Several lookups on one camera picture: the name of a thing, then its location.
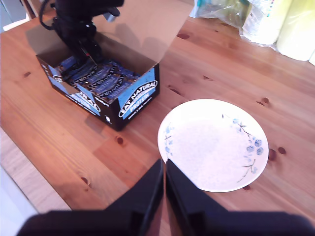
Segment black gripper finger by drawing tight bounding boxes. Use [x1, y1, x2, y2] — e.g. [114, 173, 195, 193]
[104, 159, 164, 236]
[166, 159, 229, 236]
[85, 43, 104, 65]
[70, 44, 87, 68]

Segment white plate with blue flowers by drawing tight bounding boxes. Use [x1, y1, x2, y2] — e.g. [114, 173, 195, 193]
[157, 98, 270, 193]

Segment open snack bar carton box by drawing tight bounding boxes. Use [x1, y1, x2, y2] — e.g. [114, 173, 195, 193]
[25, 0, 194, 132]

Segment clear plastic bag green contents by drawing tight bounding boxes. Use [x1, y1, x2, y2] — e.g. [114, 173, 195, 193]
[189, 0, 254, 34]

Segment yellow paper towel pack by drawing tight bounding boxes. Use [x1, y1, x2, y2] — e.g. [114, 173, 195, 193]
[240, 0, 315, 62]

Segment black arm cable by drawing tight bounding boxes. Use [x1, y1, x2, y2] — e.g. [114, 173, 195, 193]
[38, 0, 59, 31]

